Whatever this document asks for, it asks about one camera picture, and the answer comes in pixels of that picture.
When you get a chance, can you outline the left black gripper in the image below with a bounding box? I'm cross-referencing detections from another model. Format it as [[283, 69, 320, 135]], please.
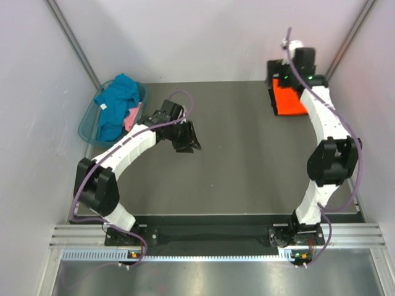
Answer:
[[168, 120, 201, 153]]

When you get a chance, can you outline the orange t shirt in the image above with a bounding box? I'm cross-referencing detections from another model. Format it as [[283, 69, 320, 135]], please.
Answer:
[[272, 78, 307, 116]]

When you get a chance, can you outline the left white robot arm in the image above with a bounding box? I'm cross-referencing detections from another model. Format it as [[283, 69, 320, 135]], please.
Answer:
[[74, 99, 201, 245]]

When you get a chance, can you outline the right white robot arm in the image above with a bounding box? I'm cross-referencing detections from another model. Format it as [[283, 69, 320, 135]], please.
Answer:
[[267, 41, 358, 244]]

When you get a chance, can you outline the folded black t shirt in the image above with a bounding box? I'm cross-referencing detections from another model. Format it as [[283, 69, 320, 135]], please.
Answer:
[[268, 88, 278, 116]]

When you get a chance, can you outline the pink cloth in bin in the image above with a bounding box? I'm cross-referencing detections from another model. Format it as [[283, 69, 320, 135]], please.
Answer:
[[123, 102, 142, 132]]

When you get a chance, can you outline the teal t shirt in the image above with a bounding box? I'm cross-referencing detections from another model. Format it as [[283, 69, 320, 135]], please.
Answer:
[[94, 74, 140, 142]]

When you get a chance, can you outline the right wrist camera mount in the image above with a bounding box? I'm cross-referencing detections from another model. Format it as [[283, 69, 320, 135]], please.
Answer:
[[280, 38, 304, 58]]

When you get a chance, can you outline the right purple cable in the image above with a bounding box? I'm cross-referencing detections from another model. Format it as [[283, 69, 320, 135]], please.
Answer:
[[283, 27, 364, 268]]

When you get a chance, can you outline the grey slotted cable duct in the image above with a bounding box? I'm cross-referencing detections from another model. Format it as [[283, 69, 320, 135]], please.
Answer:
[[62, 249, 308, 262]]

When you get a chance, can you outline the aluminium frame rail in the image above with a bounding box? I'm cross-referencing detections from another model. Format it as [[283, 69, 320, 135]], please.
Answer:
[[49, 224, 109, 249]]

